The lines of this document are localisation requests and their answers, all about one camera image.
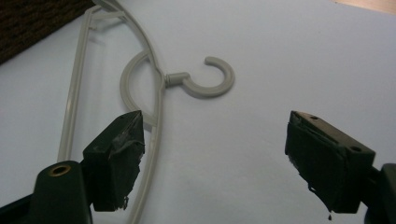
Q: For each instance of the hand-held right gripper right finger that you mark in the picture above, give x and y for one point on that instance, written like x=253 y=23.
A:
x=323 y=165

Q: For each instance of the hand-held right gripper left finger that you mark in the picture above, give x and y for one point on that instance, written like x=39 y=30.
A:
x=115 y=161

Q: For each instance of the grey plastic clothes hanger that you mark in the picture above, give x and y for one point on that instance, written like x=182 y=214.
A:
x=158 y=102

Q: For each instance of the dark brown woven cloth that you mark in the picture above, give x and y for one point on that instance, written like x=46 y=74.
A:
x=28 y=23

